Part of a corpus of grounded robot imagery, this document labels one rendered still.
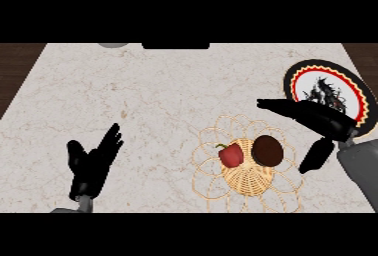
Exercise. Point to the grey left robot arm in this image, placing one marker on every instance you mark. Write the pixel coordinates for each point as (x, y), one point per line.
(78, 206)

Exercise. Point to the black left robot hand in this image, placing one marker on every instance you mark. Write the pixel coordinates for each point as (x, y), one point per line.
(88, 166)

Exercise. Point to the black rimmed patterned plate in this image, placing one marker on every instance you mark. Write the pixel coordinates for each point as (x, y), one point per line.
(325, 83)

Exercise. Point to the woven wicker flower placemat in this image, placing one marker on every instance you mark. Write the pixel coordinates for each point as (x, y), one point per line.
(248, 176)

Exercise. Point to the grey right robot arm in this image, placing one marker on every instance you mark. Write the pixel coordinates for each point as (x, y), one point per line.
(361, 166)

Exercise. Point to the red bell pepper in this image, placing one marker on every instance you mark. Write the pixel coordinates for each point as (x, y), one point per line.
(230, 155)

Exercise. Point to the grey round object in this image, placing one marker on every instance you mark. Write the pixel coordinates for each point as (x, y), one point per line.
(112, 45)

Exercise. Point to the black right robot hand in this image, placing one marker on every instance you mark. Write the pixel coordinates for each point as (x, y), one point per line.
(319, 116)

